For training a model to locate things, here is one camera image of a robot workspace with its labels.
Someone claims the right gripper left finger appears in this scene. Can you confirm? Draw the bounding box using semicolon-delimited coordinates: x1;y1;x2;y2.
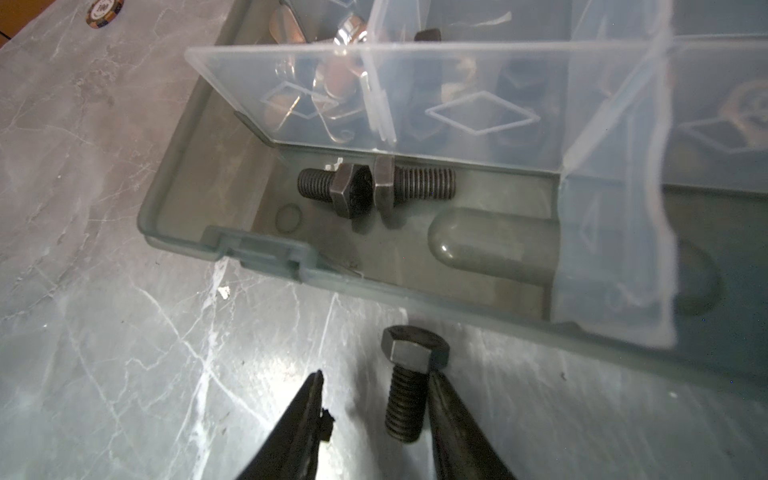
237;370;335;479

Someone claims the black hex bolt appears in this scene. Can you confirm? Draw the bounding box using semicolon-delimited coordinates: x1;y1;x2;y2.
381;325;450;444
372;156;457;217
297;163;373;219

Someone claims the grey plastic organizer box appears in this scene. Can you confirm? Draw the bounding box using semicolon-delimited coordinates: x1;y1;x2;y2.
138;1;767;398

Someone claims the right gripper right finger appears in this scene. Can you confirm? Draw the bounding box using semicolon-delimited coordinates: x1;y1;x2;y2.
427;371;516;479

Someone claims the silver wing nut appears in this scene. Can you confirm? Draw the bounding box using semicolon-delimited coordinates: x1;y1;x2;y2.
269;1;367;145

